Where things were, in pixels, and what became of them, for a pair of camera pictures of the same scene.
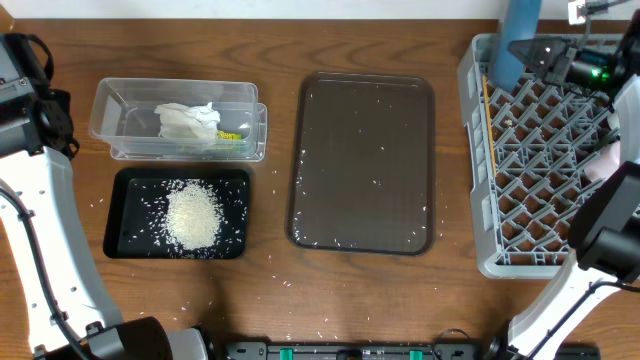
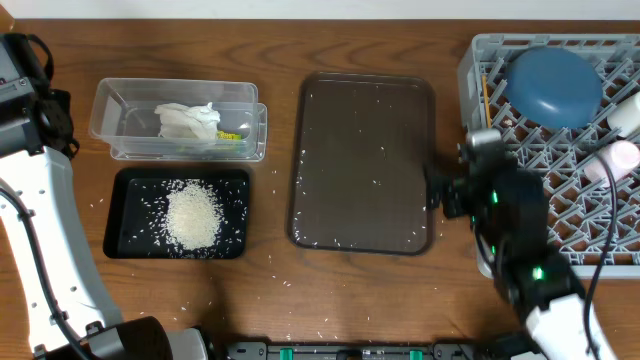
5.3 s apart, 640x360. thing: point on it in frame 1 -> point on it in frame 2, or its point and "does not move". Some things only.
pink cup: [607, 163] does not move
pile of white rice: [194, 215] does not move
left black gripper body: [58, 118] does not move
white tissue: [190, 122] does not move
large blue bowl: [520, 25] -> [552, 87]
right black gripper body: [588, 73] -> [461, 197]
